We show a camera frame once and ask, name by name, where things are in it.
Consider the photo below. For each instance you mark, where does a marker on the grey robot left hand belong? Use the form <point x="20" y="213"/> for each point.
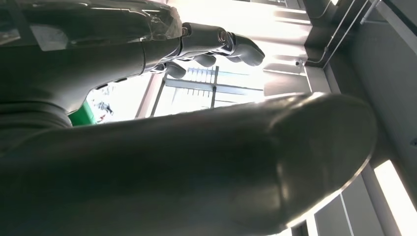
<point x="130" y="182"/>

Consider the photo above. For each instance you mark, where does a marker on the green plastic crate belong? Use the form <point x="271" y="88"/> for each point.
<point x="83" y="117"/>

